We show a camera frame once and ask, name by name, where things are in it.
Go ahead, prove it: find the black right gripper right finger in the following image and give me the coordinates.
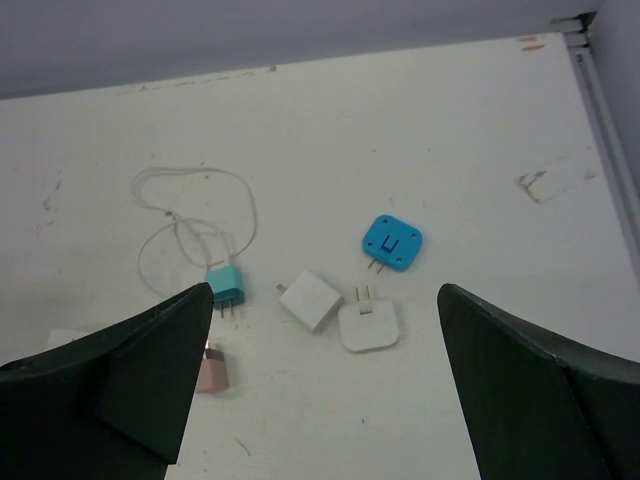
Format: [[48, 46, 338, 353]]
[[437, 284, 639, 479]]

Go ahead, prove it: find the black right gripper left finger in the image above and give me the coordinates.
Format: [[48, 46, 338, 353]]
[[1, 283, 214, 479]]

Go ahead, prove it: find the white cube socket adapter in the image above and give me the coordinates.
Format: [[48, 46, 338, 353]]
[[45, 329, 91, 351]]

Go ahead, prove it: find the pink small plug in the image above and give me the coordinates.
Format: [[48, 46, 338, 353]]
[[196, 340, 230, 394]]

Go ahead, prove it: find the teal usb charger plug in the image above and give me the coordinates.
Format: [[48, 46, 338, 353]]
[[205, 264, 246, 318]]

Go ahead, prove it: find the white plug adapter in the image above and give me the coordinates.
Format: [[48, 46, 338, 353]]
[[338, 285, 400, 354]]

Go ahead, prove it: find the white usb cable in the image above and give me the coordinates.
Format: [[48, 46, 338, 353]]
[[130, 165, 261, 301]]

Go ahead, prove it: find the white long usb charger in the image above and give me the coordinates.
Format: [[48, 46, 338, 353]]
[[277, 270, 343, 331]]

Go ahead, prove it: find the blue plug adapter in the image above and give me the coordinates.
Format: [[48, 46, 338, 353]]
[[361, 214, 424, 273]]

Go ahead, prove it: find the aluminium right side rail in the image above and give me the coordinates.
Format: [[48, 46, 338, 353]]
[[549, 11, 639, 258]]

